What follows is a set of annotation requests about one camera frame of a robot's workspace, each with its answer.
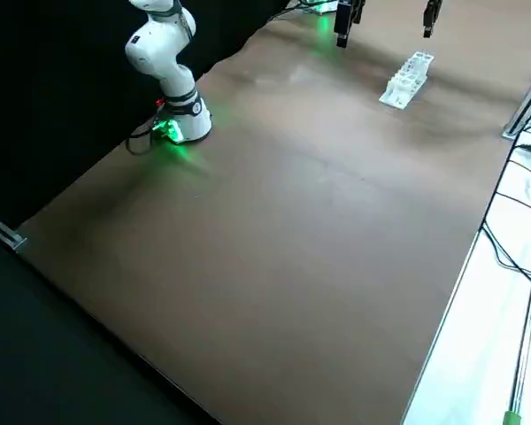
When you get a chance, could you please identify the white test tube rack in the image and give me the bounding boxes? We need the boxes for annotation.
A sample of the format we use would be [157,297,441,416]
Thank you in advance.
[379,50,436,109]

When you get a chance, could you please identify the black cable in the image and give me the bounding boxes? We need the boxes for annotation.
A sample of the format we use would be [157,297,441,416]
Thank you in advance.
[481,188,531,296]
[127,119,169,156]

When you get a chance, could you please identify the metal rod with green handle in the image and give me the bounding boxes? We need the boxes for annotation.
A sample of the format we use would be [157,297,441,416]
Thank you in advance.
[503,205,531,425]

